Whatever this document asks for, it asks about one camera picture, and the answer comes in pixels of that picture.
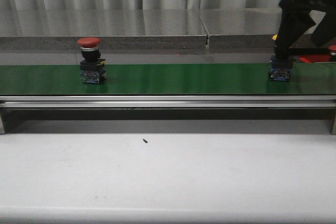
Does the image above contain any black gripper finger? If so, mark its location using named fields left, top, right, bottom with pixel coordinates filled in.
left=311, top=9, right=335, bottom=47
left=275, top=0, right=316, bottom=58

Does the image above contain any red mushroom push button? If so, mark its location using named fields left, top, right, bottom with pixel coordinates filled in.
left=328, top=45, right=336, bottom=62

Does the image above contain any yellow mushroom push button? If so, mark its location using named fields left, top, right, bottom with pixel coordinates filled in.
left=268, top=45, right=293, bottom=81

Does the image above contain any push button base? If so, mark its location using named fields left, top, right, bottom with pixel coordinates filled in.
left=77, top=37, right=106, bottom=84

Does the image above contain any red tray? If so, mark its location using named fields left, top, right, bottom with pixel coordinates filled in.
left=297, top=54, right=335, bottom=63

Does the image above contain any green conveyor belt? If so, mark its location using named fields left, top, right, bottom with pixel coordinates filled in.
left=1, top=63, right=335, bottom=95

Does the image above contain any grey stone counter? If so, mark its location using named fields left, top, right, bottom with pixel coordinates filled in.
left=1, top=8, right=281, bottom=66

